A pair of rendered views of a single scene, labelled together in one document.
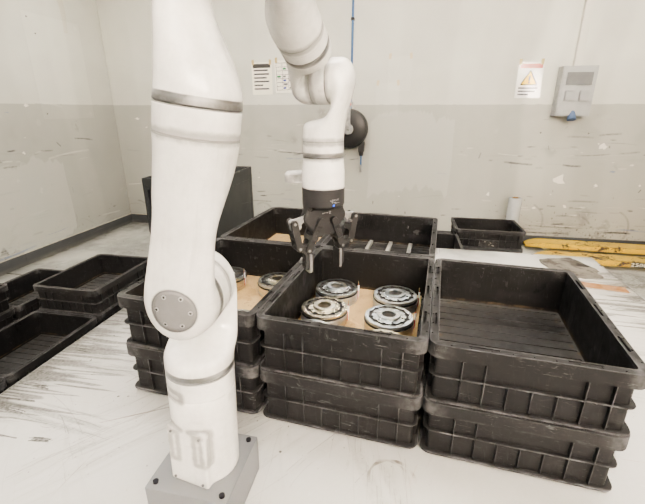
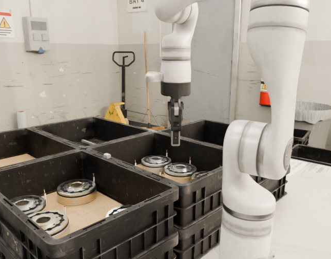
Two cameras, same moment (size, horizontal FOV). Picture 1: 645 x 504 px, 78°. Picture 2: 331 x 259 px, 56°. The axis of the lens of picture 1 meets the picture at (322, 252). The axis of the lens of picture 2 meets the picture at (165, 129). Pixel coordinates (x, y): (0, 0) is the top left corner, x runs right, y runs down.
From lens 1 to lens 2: 78 cm
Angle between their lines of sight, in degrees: 59
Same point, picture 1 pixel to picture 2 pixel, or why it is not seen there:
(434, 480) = not seen: hidden behind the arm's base
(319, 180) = (188, 75)
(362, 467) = not seen: hidden behind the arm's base
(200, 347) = (259, 189)
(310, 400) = (204, 234)
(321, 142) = (188, 48)
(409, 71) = not seen: outside the picture
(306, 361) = (203, 204)
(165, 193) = (295, 69)
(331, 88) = (194, 12)
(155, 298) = (286, 148)
